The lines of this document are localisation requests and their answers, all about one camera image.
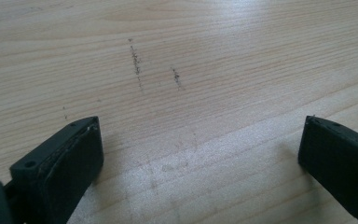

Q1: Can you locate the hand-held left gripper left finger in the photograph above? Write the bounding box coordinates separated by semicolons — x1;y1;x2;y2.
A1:
4;116;104;224

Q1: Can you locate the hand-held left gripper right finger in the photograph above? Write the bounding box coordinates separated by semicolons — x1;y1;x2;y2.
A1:
297;115;358;224

